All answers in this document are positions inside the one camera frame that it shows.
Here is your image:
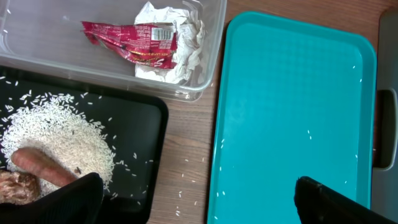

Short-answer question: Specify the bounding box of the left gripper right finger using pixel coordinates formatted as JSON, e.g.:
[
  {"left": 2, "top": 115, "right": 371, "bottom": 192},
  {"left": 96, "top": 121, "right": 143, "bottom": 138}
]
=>
[{"left": 294, "top": 176, "right": 395, "bottom": 224}]

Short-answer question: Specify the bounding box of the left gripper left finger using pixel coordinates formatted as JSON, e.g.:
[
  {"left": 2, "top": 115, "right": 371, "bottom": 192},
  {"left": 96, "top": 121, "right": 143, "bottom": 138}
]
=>
[{"left": 1, "top": 172, "right": 103, "bottom": 224}]

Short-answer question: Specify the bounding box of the orange carrot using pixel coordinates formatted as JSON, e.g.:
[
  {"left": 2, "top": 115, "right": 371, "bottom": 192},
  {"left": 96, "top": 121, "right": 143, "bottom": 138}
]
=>
[{"left": 11, "top": 147, "right": 77, "bottom": 187}]

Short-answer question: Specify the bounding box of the red snack wrapper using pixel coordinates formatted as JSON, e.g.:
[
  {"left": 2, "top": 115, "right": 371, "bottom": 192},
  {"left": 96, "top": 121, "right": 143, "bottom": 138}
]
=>
[{"left": 82, "top": 21, "right": 178, "bottom": 69}]

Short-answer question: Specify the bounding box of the white tissue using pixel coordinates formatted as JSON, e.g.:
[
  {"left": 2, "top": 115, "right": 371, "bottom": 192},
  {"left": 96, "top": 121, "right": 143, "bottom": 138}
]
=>
[{"left": 134, "top": 2, "right": 205, "bottom": 84}]

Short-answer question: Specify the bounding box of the grey dishwasher rack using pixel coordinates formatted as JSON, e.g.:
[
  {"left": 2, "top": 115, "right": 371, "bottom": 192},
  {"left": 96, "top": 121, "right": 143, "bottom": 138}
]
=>
[{"left": 371, "top": 8, "right": 397, "bottom": 222}]

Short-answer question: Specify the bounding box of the black waste tray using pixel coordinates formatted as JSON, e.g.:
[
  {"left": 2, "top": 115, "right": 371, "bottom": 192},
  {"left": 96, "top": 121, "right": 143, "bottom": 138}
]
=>
[{"left": 1, "top": 67, "right": 169, "bottom": 223}]

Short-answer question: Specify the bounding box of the brown food scrap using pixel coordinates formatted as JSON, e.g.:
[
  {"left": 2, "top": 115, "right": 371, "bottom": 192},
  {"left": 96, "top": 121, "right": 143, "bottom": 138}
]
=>
[{"left": 1, "top": 170, "right": 40, "bottom": 205}]

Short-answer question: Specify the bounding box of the pile of white rice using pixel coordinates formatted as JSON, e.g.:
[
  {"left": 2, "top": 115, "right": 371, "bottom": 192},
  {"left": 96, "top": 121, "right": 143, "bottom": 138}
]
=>
[{"left": 1, "top": 92, "right": 116, "bottom": 191}]

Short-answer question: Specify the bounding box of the teal plastic tray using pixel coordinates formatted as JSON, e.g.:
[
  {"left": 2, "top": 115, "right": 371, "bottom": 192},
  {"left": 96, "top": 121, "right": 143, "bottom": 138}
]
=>
[{"left": 207, "top": 12, "right": 377, "bottom": 223}]

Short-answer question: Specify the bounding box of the clear plastic bin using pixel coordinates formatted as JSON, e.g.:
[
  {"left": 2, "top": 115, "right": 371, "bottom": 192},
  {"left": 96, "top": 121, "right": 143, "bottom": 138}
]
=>
[{"left": 1, "top": 0, "right": 226, "bottom": 102}]

